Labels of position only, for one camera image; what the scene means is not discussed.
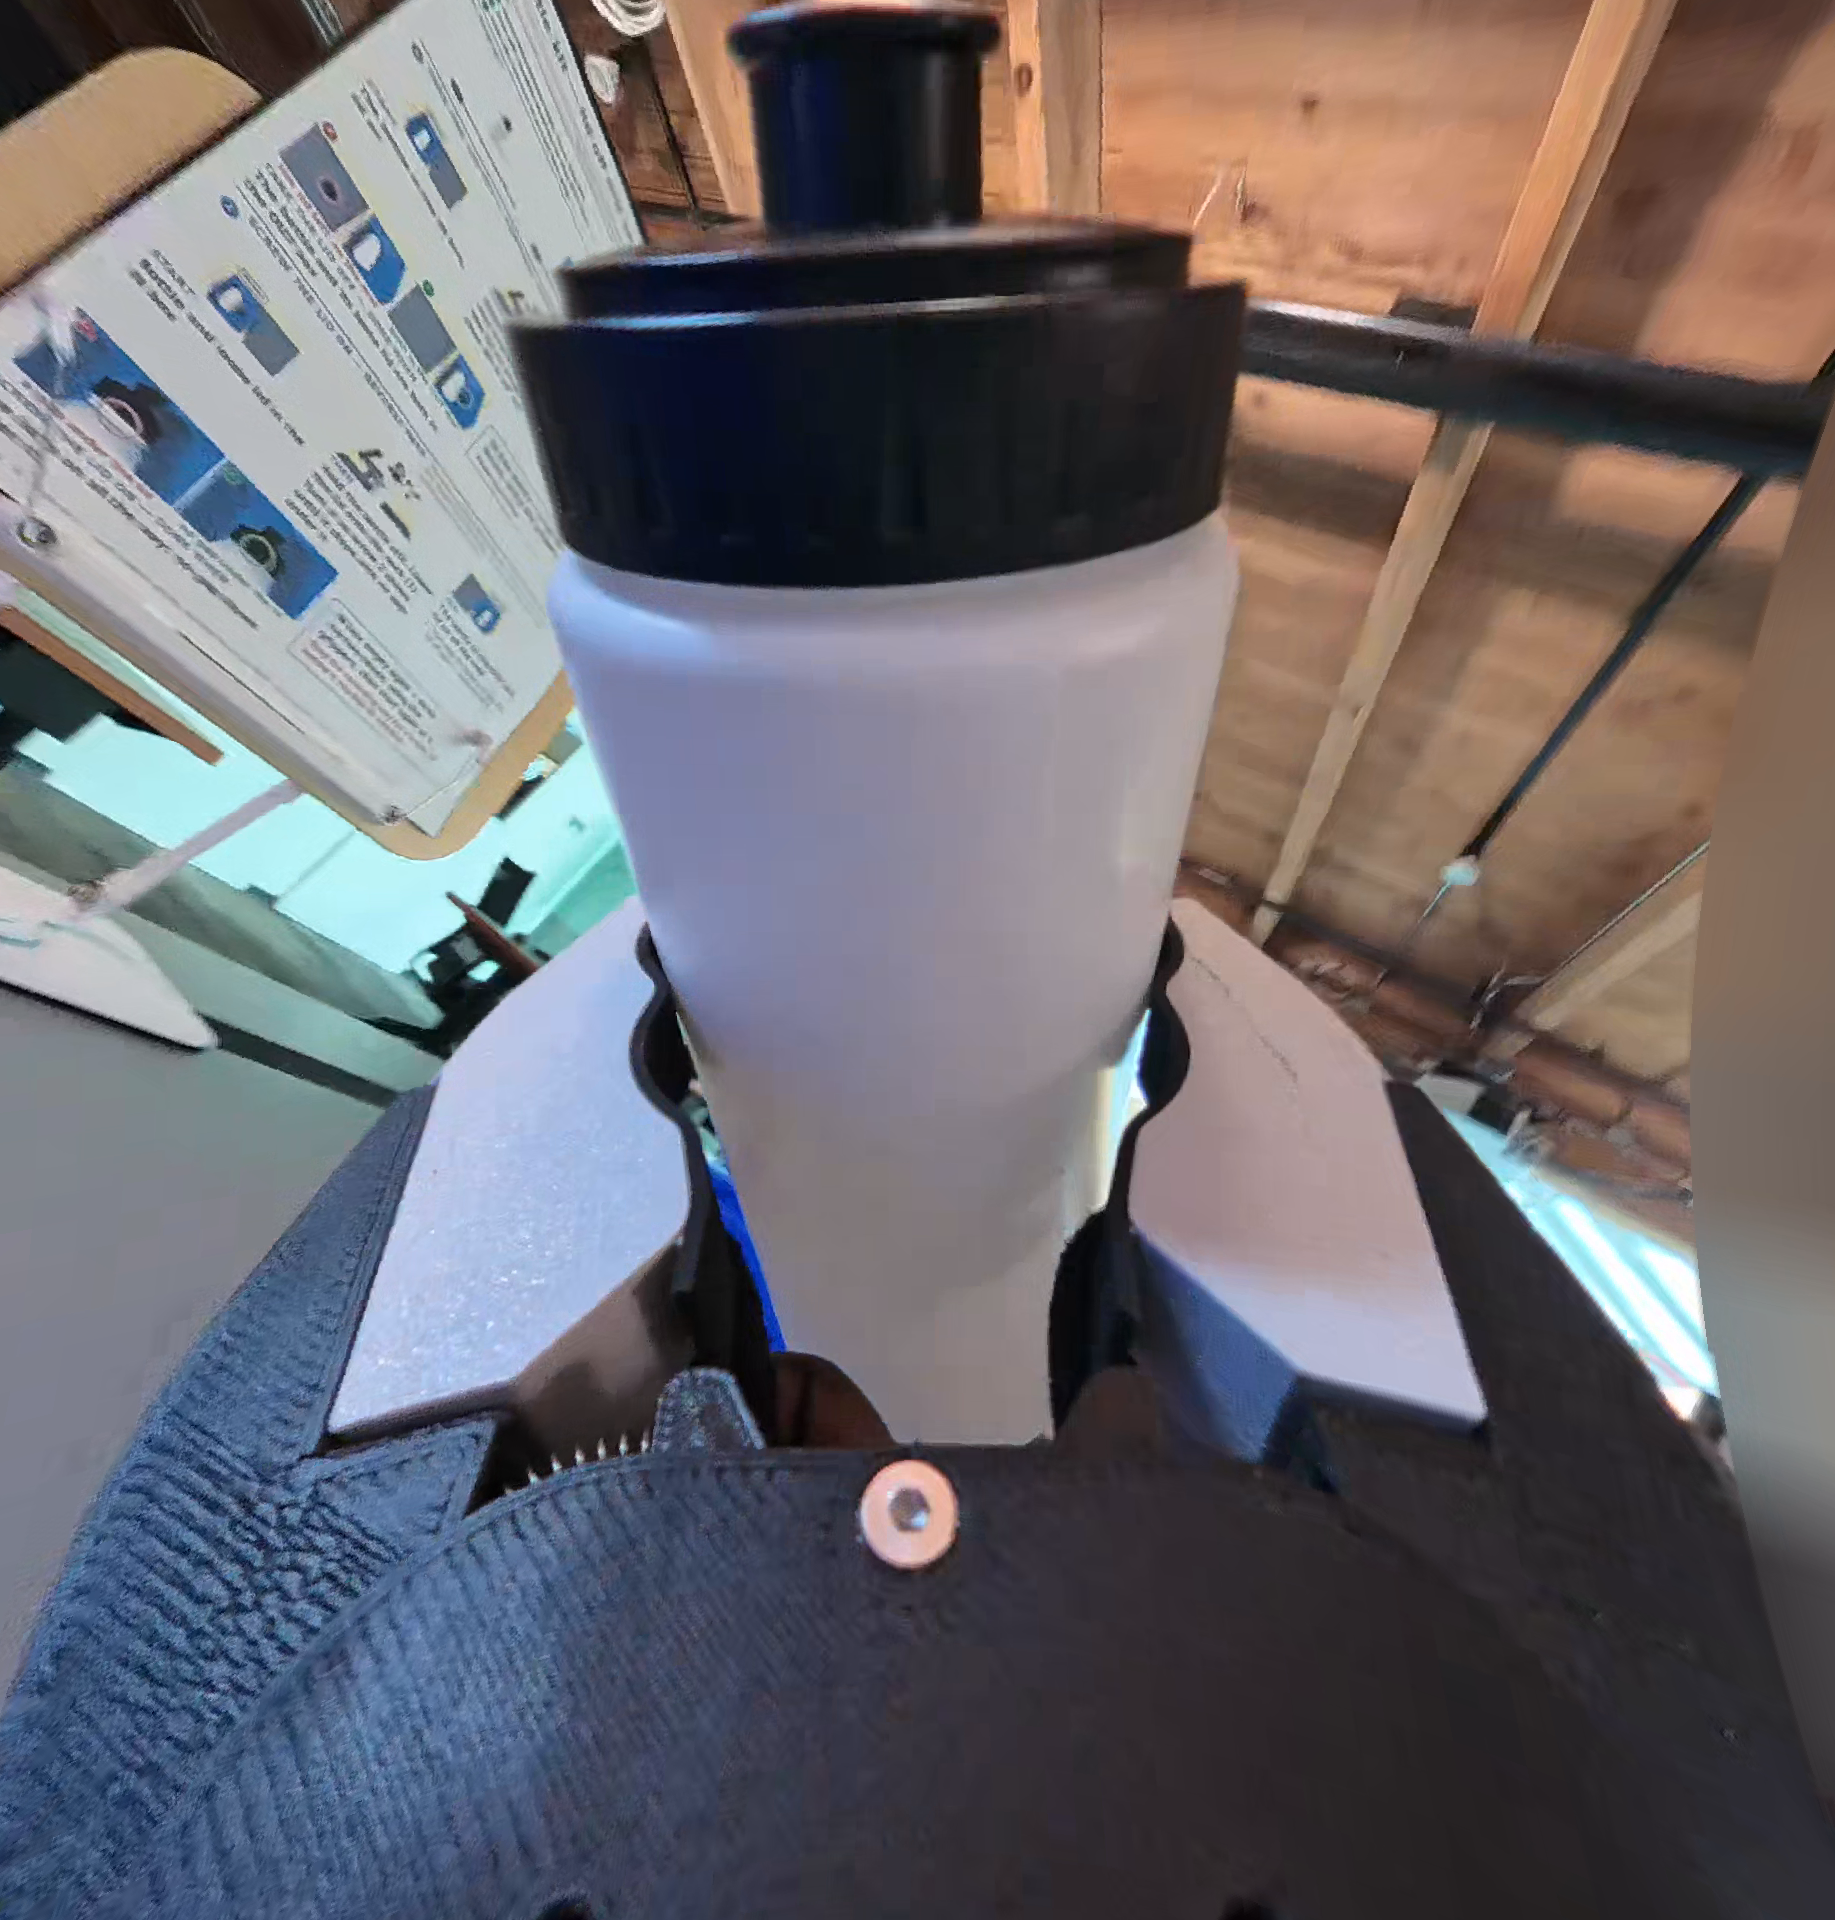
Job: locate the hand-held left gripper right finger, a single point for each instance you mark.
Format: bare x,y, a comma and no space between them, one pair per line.
1292,1202

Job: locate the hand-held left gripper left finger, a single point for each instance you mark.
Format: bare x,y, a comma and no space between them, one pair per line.
527,1202

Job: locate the white plastic bottle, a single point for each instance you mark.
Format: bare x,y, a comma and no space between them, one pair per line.
902,900

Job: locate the black bottle lid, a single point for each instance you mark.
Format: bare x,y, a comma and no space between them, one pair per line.
873,435

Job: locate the person's left hand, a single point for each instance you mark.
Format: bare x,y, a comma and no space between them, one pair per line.
826,1405

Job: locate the black office chair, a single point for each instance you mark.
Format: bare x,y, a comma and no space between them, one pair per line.
481,946

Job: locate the white ceiling spotlight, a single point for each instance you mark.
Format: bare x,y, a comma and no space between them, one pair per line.
1455,872

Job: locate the wooden desk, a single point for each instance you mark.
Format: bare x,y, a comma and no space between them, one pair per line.
122,699

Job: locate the printed instruction sheet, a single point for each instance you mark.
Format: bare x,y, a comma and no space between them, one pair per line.
332,450

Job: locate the black track light bar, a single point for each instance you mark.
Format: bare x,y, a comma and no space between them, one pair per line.
1530,382

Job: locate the wooden sign board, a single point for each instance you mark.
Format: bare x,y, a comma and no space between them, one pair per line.
106,119

